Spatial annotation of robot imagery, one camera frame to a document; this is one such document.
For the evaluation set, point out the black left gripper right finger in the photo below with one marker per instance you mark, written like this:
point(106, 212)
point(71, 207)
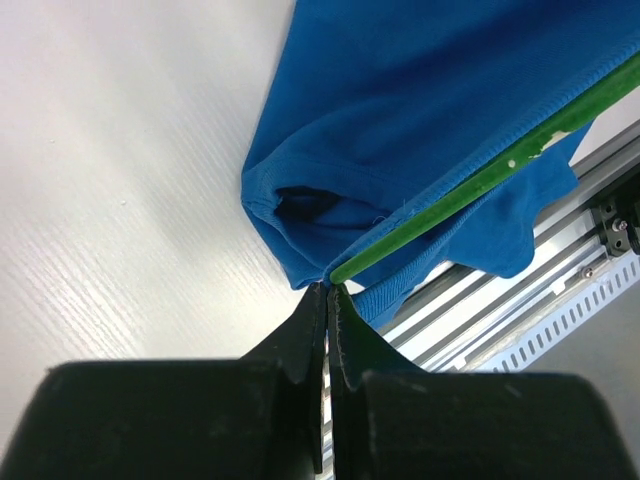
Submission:
point(393, 420)

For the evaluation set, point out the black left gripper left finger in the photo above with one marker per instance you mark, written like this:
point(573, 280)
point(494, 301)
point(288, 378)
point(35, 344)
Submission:
point(255, 417)

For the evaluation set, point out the blue tank top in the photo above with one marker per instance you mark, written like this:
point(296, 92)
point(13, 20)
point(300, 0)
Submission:
point(380, 108)

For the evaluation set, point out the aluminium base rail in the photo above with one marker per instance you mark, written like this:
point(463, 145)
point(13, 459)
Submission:
point(461, 317)

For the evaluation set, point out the perforated cable duct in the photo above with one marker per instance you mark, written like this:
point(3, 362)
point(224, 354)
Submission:
point(582, 305)

